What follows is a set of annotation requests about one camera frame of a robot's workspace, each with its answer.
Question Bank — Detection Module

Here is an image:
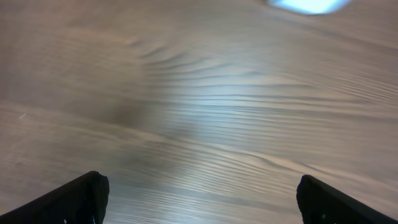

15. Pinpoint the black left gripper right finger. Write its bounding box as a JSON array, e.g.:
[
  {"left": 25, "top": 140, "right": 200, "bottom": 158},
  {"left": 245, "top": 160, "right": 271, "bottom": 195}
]
[{"left": 296, "top": 175, "right": 397, "bottom": 224}]

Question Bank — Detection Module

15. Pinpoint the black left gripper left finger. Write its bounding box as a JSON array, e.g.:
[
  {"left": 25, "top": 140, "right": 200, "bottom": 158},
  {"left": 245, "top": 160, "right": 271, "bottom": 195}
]
[{"left": 1, "top": 171, "right": 109, "bottom": 224}]

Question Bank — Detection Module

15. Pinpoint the white barcode scanner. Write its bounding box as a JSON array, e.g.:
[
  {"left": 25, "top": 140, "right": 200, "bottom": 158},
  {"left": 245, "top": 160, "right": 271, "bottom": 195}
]
[{"left": 267, "top": 0, "right": 351, "bottom": 15}]

